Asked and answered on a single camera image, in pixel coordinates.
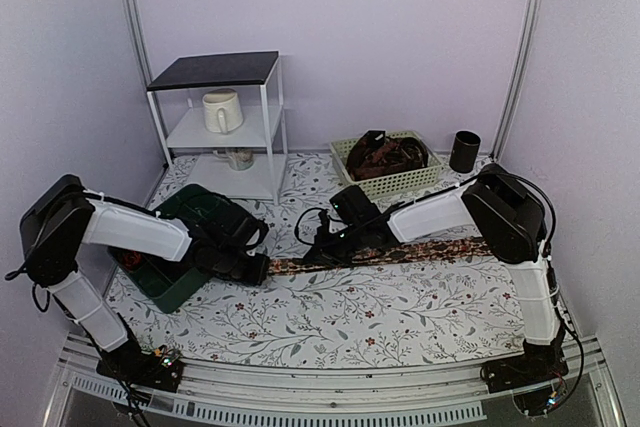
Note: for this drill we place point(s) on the aluminium frame post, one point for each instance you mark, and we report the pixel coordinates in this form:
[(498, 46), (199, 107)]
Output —
[(133, 19), (531, 14)]

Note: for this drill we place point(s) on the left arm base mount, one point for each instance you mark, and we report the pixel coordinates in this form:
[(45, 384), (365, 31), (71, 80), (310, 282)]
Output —
[(160, 369)]

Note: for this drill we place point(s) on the dark green plastic bin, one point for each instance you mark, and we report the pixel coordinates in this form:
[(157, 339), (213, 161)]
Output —
[(169, 284)]

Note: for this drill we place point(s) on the white ceramic mug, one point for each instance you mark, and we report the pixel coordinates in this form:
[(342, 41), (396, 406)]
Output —
[(222, 111)]

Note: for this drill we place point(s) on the pale green perforated basket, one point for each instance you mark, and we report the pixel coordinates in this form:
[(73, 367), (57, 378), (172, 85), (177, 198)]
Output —
[(392, 184)]

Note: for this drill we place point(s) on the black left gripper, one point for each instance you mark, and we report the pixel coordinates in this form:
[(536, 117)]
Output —
[(257, 275)]

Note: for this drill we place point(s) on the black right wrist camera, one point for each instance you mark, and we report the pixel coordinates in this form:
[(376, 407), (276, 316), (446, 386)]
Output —
[(353, 207)]

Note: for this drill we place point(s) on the left aluminium frame post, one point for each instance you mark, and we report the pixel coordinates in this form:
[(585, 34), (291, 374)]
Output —
[(133, 19)]

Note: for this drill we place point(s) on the cream floral patterned tie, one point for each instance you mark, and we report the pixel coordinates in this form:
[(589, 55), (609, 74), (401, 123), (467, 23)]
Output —
[(445, 250)]

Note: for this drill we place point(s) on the right aluminium frame post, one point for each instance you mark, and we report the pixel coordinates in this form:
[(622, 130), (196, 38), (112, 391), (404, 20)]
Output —
[(531, 14)]

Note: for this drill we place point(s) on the dark brown rolled ties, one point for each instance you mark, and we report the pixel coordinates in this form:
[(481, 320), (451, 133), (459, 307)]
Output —
[(376, 155)]

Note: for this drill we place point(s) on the aluminium front rail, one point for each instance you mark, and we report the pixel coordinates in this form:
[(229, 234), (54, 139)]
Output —
[(220, 394)]

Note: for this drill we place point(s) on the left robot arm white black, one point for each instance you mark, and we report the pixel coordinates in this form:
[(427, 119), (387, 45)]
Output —
[(168, 252)]

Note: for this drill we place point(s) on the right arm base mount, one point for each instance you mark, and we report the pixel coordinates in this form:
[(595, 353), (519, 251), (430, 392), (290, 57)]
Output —
[(537, 364)]

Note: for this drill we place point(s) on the red rolled tie in bin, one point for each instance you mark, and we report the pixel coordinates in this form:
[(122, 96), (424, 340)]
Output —
[(131, 260)]

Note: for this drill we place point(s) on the white shelf with black top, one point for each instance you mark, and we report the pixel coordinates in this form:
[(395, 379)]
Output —
[(238, 128)]

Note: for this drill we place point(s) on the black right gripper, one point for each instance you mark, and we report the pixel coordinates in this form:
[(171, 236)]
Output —
[(320, 249)]

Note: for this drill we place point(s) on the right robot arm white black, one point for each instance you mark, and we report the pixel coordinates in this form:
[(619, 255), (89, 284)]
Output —
[(507, 210)]

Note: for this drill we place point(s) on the black cylindrical cup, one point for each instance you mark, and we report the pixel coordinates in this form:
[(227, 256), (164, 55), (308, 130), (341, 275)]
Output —
[(464, 151)]

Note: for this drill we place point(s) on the floral patterned table mat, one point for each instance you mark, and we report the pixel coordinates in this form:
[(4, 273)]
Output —
[(409, 314)]

